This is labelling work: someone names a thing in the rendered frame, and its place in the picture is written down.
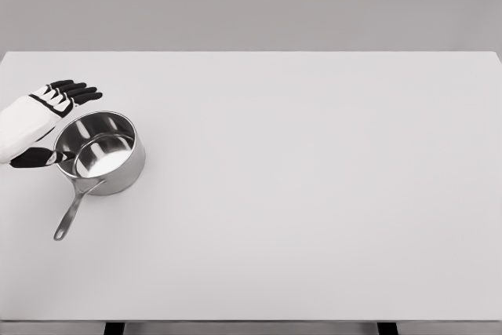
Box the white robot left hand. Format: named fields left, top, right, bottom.
left=0, top=78, right=104, bottom=169

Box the steel pot with long handle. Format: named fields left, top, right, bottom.
left=53, top=111, right=147, bottom=242

